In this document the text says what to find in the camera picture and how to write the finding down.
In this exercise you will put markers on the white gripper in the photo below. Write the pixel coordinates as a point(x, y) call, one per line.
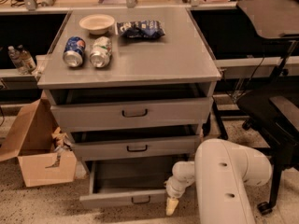
point(174, 189)

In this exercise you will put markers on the grey bottom drawer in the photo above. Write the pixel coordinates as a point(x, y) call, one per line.
point(129, 181)

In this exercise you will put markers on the grey drawer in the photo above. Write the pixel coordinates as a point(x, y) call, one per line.
point(127, 115)
point(129, 181)
point(136, 148)

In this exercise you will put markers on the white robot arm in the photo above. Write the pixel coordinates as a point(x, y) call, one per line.
point(220, 171)

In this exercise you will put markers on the grey middle drawer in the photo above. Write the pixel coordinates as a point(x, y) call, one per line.
point(136, 148)

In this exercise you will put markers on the grey top drawer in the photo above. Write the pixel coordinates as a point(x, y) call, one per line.
point(127, 115)

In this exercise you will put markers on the grey drawer cabinet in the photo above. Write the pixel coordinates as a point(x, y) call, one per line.
point(175, 66)

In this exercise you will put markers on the open cardboard box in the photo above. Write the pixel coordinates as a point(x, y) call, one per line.
point(30, 140)

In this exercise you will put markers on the black office chair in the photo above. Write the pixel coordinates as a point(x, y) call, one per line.
point(273, 108)

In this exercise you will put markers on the green soda can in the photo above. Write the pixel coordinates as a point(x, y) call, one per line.
point(101, 52)

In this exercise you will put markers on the blue chip bag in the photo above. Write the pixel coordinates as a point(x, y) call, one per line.
point(140, 29)

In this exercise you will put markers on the blue soda can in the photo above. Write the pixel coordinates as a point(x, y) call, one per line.
point(74, 51)

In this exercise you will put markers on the beige paper bowl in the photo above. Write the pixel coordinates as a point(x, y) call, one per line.
point(97, 24)

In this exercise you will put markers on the brown drink bottle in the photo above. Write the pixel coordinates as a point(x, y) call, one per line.
point(27, 58)

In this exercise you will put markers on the clear water bottle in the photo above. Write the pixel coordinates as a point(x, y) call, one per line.
point(15, 57)

